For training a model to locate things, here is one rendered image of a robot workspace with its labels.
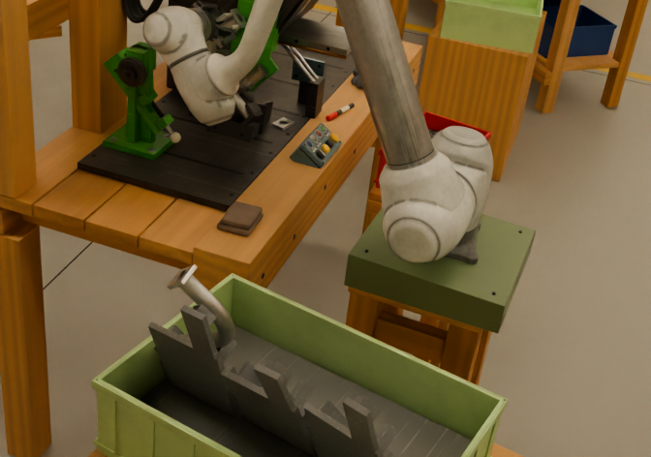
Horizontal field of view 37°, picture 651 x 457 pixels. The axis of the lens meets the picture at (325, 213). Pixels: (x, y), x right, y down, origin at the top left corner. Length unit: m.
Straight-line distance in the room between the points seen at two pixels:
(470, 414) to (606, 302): 2.10
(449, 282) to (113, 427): 0.79
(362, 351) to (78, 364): 1.53
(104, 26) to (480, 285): 1.16
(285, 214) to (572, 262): 1.97
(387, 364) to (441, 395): 0.12
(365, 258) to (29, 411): 1.12
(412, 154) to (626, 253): 2.41
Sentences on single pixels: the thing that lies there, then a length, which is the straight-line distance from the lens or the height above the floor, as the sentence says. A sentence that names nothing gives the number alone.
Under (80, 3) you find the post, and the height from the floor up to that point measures 1.24.
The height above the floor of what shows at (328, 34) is 1.13.
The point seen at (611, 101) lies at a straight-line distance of 5.58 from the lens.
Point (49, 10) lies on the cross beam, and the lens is 2.53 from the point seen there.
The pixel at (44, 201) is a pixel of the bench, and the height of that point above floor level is 0.88.
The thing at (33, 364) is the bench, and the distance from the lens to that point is 2.74.
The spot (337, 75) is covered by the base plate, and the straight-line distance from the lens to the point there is 3.10.
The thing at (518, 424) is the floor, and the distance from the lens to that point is 3.24.
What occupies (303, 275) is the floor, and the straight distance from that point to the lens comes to 3.69.
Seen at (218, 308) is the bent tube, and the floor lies 1.13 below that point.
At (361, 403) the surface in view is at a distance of 1.48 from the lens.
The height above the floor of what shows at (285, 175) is 0.90.
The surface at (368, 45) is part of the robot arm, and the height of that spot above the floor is 1.44.
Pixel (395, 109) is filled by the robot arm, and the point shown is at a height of 1.32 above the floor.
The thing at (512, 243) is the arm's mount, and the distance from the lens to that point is 2.33.
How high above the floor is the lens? 2.13
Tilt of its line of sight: 31 degrees down
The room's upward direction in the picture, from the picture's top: 7 degrees clockwise
